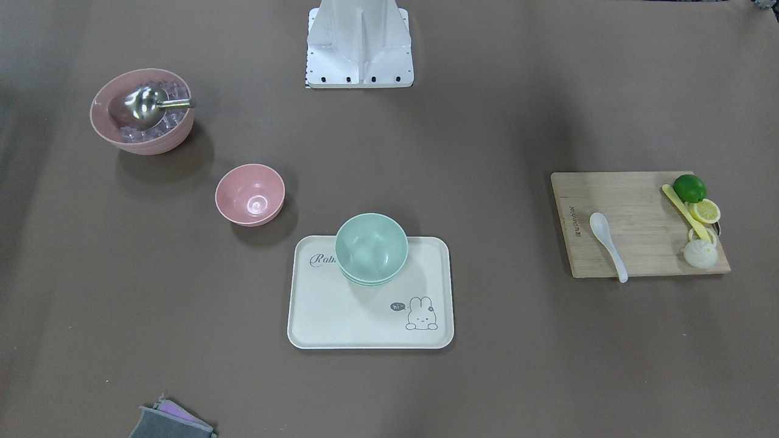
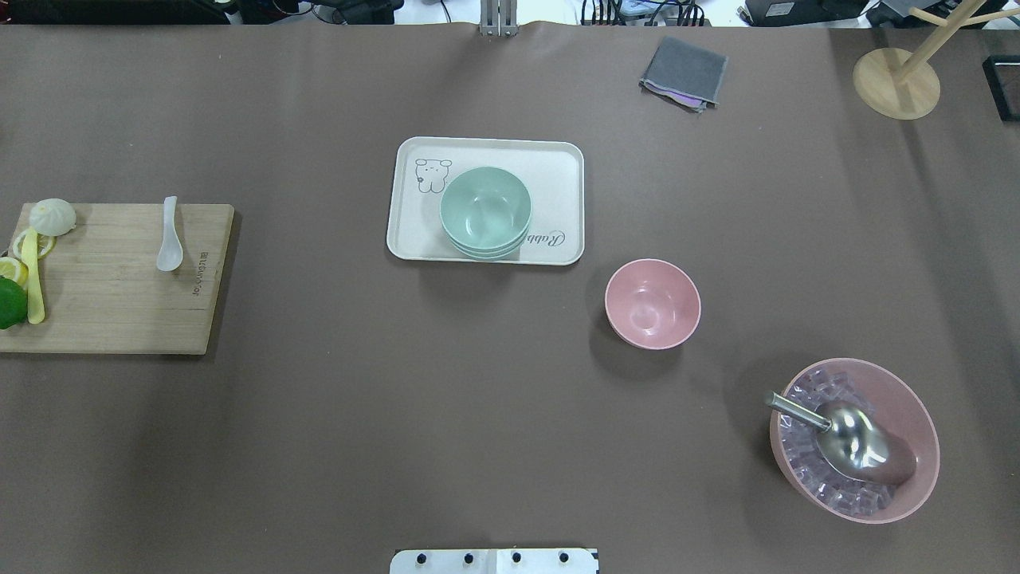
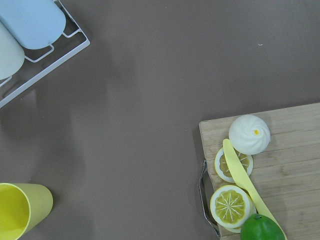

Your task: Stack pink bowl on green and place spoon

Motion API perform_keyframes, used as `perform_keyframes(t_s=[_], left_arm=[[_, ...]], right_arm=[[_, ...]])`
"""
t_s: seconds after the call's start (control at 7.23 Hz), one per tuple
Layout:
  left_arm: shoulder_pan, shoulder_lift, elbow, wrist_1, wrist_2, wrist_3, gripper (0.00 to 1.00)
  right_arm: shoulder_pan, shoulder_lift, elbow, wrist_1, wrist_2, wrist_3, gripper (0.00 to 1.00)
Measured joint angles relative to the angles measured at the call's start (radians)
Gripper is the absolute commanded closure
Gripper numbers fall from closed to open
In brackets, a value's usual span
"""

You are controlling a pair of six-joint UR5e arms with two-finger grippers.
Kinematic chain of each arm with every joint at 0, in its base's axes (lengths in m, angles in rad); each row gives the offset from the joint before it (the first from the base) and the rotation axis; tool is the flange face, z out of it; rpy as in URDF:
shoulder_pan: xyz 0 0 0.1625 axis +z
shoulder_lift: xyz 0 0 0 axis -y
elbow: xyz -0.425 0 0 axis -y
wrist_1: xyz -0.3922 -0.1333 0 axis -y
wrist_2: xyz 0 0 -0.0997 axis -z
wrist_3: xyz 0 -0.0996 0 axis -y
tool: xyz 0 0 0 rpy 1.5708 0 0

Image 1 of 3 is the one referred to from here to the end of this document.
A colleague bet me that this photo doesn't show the small pink bowl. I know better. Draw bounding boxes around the small pink bowl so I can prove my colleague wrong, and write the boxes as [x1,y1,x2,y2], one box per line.
[214,164,286,227]

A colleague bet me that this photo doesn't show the white ceramic spoon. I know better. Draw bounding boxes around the white ceramic spoon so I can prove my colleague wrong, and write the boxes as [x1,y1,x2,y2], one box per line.
[589,212,629,283]

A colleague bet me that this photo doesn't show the green bowl stack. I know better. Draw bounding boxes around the green bowl stack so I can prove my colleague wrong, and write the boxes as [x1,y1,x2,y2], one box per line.
[335,212,409,286]

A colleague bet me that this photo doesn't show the large pink bowl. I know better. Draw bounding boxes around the large pink bowl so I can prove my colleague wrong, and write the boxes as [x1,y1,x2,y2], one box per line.
[89,68,194,155]

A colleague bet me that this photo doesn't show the cream rabbit tray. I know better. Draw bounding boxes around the cream rabbit tray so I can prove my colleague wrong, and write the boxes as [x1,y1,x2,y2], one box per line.
[287,235,455,349]

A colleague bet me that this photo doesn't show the clear ice cubes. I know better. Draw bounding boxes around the clear ice cubes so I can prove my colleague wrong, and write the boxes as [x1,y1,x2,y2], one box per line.
[110,81,190,144]

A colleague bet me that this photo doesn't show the wooden cutting board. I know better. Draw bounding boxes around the wooden cutting board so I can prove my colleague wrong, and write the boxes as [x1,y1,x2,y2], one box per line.
[551,171,731,278]

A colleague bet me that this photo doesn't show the metal ice scoop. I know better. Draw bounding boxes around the metal ice scoop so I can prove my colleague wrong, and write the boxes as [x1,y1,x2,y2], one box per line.
[119,85,197,130]

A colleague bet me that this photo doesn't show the grey folded cloth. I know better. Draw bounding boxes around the grey folded cloth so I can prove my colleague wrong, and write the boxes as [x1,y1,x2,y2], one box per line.
[129,397,217,437]

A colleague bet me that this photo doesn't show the green lime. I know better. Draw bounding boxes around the green lime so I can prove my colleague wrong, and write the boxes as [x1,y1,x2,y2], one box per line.
[672,174,708,203]

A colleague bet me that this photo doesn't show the yellow plastic knife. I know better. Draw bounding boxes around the yellow plastic knife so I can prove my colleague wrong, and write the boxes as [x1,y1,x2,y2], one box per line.
[660,184,713,243]

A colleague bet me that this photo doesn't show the lemon half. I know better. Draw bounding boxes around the lemon half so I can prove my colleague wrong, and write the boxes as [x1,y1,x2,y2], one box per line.
[689,199,721,224]

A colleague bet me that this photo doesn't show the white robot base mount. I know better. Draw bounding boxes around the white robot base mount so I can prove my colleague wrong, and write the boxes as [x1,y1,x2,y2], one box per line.
[304,1,414,89]

